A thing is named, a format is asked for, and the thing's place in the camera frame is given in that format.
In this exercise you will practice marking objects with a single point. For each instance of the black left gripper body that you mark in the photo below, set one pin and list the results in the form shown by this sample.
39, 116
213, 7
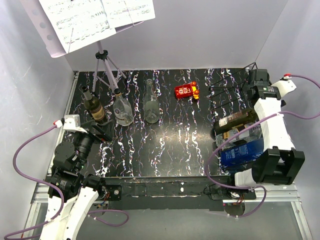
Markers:
84, 143

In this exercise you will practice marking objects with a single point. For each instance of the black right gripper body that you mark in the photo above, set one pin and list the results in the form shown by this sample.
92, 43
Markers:
269, 83

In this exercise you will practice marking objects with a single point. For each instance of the black wire wine rack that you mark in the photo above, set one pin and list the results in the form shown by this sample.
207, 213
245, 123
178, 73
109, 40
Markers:
227, 96

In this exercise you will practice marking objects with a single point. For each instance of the white sheet music left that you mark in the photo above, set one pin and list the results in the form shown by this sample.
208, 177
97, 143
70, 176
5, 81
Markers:
77, 23

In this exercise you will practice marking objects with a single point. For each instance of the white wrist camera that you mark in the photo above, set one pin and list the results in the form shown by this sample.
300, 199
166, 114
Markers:
285, 85
70, 123

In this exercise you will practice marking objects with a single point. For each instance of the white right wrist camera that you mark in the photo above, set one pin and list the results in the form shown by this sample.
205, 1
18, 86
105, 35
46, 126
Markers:
285, 85

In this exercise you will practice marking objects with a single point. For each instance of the clear corked glass bottle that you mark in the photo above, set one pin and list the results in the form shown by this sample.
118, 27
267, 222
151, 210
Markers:
122, 109

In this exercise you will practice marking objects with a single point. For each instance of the dark green wine bottle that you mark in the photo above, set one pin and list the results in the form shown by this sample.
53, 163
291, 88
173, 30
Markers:
93, 105

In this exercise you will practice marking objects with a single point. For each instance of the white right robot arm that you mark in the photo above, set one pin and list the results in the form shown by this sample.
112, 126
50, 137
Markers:
280, 162

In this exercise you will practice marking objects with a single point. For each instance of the red yellow toy block car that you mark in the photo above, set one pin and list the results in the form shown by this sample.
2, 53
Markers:
187, 90

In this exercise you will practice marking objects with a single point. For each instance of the blue rectangular bottle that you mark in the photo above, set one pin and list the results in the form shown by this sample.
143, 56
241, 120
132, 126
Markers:
241, 154

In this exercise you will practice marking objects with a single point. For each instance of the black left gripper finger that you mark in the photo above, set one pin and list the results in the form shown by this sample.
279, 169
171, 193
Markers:
100, 123
104, 131

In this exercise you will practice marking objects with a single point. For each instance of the white sheet music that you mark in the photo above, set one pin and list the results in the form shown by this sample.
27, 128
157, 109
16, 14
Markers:
125, 12
77, 23

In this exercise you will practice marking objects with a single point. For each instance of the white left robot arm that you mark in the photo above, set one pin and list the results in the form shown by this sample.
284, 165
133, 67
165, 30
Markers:
71, 194

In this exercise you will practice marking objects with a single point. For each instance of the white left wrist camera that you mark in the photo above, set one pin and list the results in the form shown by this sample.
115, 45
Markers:
70, 123

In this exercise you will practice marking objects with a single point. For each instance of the white sheet music right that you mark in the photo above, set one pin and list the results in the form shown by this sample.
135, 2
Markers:
125, 12

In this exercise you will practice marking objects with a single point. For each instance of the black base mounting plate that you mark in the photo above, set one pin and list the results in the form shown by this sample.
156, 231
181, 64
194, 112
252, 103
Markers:
173, 193

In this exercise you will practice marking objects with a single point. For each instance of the clear tall glass bottle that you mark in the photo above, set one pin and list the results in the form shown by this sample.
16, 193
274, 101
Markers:
151, 107

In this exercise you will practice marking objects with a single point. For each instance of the lilac music stand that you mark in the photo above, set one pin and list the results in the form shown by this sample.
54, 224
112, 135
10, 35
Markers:
55, 48

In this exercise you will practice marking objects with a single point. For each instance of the clear square liquor bottle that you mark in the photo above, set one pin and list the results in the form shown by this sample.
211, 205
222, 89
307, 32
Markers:
246, 137

